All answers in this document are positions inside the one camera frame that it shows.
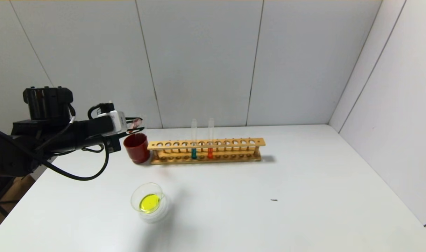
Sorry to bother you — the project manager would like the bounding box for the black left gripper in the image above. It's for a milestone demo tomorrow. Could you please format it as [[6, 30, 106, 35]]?
[[76, 114, 145, 153]]

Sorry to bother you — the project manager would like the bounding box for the test tube with teal liquid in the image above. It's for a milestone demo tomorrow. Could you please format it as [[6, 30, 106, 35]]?
[[191, 119, 198, 160]]

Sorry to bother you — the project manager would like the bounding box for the wooden test tube rack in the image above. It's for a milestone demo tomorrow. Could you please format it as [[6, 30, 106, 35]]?
[[147, 138, 266, 165]]

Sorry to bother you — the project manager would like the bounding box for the dark red cup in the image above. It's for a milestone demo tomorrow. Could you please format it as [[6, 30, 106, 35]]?
[[124, 133, 150, 164]]

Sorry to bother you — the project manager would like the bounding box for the clear glass beaker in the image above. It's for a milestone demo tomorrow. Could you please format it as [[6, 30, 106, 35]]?
[[130, 182, 170, 221]]

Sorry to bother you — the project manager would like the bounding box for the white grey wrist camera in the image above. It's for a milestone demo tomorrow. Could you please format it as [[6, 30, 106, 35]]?
[[88, 102, 127, 135]]

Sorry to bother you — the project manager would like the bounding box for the black cable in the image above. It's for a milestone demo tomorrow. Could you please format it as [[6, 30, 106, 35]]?
[[0, 105, 110, 181]]

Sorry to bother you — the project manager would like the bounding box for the black metal chair frame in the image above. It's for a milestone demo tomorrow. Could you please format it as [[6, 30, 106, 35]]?
[[0, 171, 24, 217]]

